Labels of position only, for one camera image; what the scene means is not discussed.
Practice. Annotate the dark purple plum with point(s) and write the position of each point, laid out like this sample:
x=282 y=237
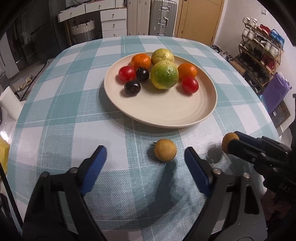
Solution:
x=132 y=87
x=142 y=74

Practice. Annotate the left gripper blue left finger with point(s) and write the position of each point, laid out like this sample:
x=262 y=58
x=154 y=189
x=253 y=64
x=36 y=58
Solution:
x=90 y=168

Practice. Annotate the green yellow guava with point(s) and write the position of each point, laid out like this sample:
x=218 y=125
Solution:
x=164 y=75

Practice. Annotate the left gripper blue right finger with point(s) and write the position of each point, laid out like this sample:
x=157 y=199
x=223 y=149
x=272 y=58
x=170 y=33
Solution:
x=200 y=170

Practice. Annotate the orange tangerine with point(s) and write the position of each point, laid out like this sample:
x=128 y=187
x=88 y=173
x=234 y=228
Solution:
x=187 y=70
x=141 y=61

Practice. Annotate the purple plastic bag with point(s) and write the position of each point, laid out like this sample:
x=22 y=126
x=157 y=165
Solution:
x=275 y=91

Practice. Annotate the white paper towel roll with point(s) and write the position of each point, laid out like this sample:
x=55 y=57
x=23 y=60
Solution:
x=11 y=103

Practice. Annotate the red cherry tomato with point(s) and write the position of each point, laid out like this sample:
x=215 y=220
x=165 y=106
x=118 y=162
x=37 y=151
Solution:
x=190 y=85
x=126 y=73

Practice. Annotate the wooden shoe rack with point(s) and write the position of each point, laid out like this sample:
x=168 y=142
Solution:
x=260 y=52

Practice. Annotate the teal checkered tablecloth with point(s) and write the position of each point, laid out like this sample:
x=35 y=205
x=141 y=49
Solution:
x=136 y=197

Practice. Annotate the brown longan fruit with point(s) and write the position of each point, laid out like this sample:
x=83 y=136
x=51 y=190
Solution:
x=226 y=140
x=165 y=150

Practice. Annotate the cream round plate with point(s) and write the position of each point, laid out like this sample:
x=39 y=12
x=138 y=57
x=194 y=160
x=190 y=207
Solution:
x=171 y=108

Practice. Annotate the silver suitcase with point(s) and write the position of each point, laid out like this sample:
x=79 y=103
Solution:
x=163 y=16

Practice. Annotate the wooden door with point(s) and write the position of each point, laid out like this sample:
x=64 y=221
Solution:
x=198 y=20

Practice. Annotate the beige suitcase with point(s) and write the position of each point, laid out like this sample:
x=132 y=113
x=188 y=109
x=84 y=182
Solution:
x=138 y=13

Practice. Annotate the white drawer desk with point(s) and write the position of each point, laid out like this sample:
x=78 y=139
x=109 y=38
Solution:
x=110 y=17

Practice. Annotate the woven laundry basket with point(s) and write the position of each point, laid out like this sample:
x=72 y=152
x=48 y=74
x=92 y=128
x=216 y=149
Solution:
x=83 y=32

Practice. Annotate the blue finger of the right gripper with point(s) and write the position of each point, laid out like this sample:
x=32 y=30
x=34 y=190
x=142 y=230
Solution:
x=247 y=147

